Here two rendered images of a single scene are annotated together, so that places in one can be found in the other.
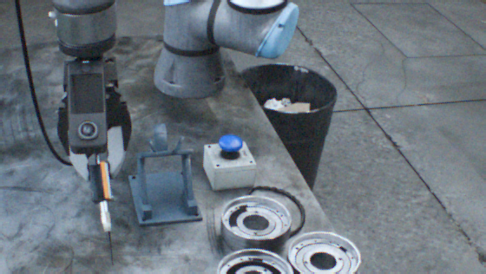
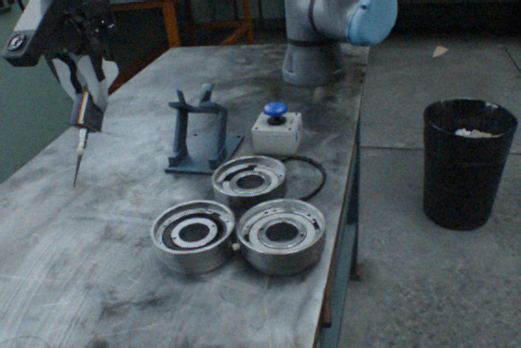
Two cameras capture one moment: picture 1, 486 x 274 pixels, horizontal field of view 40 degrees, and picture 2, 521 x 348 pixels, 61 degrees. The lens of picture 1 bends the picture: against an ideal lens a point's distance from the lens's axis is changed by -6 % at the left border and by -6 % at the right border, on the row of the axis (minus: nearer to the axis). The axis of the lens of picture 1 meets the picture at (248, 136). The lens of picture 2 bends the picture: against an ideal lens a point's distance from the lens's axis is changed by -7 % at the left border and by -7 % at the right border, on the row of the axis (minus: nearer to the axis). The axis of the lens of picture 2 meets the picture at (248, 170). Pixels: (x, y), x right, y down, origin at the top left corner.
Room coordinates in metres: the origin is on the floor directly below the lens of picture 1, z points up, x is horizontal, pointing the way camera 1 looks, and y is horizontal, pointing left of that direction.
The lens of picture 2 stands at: (0.39, -0.38, 1.19)
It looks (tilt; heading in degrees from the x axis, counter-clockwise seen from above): 31 degrees down; 39
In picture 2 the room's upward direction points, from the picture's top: 7 degrees counter-clockwise
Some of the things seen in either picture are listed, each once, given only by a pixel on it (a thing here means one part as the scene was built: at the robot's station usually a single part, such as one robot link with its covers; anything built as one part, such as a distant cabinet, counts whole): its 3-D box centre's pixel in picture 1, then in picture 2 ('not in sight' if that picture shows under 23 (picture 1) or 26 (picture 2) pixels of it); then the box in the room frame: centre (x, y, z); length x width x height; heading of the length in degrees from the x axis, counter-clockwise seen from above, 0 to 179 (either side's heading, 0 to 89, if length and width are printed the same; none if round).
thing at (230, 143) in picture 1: (230, 152); (276, 118); (0.98, 0.03, 0.85); 0.04 x 0.04 x 0.05
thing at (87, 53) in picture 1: (89, 74); (70, 6); (0.76, 0.21, 1.09); 0.09 x 0.08 x 0.12; 15
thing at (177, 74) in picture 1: (190, 60); (313, 54); (1.30, 0.13, 0.85); 0.15 x 0.15 x 0.10
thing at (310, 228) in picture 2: (322, 265); (282, 237); (0.75, -0.12, 0.82); 0.08 x 0.08 x 0.02
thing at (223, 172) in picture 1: (228, 162); (278, 130); (0.98, 0.03, 0.82); 0.08 x 0.07 x 0.05; 20
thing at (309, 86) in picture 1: (279, 141); (462, 166); (2.02, -0.10, 0.21); 0.34 x 0.34 x 0.43
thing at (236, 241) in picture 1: (255, 226); (250, 186); (0.82, -0.02, 0.82); 0.10 x 0.10 x 0.04
